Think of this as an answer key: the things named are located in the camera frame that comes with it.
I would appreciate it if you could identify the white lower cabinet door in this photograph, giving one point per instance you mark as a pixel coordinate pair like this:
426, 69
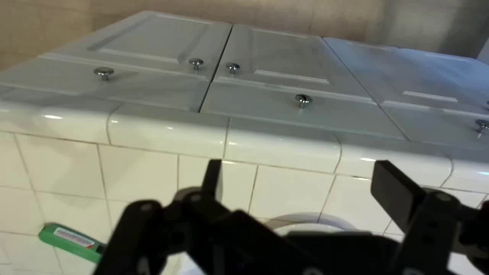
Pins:
432, 98
148, 53
275, 67

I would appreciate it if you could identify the green stick lighter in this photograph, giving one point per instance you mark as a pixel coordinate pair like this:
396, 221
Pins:
72, 241

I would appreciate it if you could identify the white plate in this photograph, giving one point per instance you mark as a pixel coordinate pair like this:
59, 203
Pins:
309, 221

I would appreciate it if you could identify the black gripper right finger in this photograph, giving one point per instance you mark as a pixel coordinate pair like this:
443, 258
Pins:
434, 224

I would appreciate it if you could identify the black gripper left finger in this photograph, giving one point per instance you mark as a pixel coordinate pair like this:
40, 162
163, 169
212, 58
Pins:
218, 240

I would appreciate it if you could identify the chrome cabinet knob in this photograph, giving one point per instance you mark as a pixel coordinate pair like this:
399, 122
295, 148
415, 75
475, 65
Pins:
302, 99
104, 72
481, 127
195, 62
232, 67

